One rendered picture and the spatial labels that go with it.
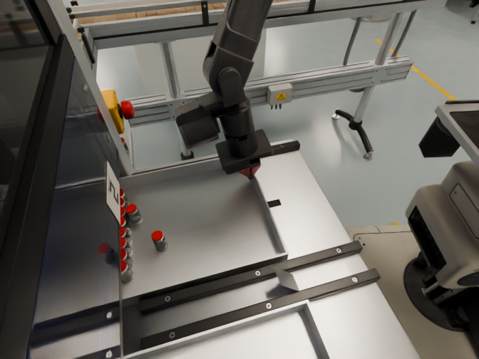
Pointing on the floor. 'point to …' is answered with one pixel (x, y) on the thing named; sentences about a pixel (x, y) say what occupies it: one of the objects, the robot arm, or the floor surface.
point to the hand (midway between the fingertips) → (249, 175)
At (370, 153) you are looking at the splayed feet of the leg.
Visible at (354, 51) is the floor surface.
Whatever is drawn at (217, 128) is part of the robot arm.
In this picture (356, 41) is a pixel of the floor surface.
